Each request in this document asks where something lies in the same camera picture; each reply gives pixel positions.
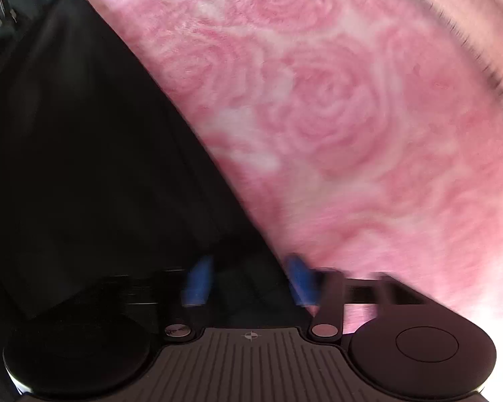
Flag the black trousers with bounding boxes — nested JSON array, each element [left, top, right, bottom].
[[0, 0, 320, 386]]

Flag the pink rose bedspread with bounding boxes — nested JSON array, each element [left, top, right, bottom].
[[90, 0, 503, 334]]

